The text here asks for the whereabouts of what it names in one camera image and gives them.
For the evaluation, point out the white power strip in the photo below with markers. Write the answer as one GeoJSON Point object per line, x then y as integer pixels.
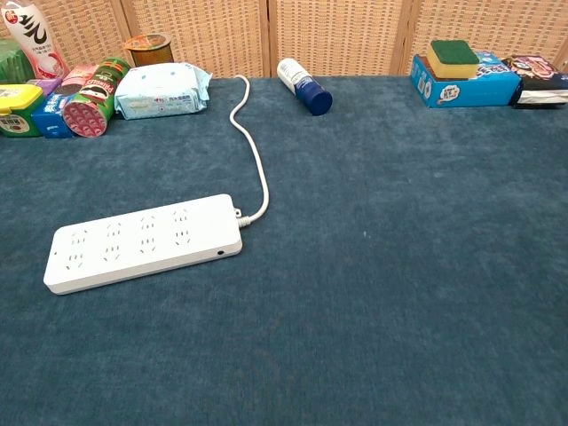
{"type": "Point", "coordinates": [146, 242]}

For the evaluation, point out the white bottle blue cap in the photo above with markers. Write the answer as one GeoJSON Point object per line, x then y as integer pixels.
{"type": "Point", "coordinates": [307, 87]}

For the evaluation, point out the light blue wet wipes pack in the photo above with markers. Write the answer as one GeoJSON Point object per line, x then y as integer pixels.
{"type": "Point", "coordinates": [162, 91]}

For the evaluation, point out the woven rattan folding screen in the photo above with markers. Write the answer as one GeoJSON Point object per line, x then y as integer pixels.
{"type": "Point", "coordinates": [337, 31]}

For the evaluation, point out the green Pringles can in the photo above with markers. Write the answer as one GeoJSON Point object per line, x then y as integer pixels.
{"type": "Point", "coordinates": [95, 98]}

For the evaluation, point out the blue cardboard box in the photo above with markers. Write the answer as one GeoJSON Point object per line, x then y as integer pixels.
{"type": "Point", "coordinates": [470, 91]}

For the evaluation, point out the yellow green scrub sponge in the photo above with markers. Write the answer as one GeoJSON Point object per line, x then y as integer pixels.
{"type": "Point", "coordinates": [454, 59]}

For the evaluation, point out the pink snack packet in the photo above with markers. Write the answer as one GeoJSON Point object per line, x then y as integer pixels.
{"type": "Point", "coordinates": [79, 74]}

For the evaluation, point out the small blue cookie box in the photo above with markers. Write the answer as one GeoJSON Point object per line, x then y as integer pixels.
{"type": "Point", "coordinates": [52, 116]}

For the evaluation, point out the purple snack packet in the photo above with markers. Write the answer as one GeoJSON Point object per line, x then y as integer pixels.
{"type": "Point", "coordinates": [44, 84]}

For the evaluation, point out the green tub yellow lid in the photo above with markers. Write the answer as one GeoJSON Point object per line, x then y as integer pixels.
{"type": "Point", "coordinates": [18, 111]}

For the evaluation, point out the black pink snack bag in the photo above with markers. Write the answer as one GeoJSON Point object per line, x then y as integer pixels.
{"type": "Point", "coordinates": [540, 82]}

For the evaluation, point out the white pink drink bottle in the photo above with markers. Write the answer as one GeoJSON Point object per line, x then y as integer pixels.
{"type": "Point", "coordinates": [33, 37]}

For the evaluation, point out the green ridged container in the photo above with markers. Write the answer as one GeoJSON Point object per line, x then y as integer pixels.
{"type": "Point", "coordinates": [13, 64]}

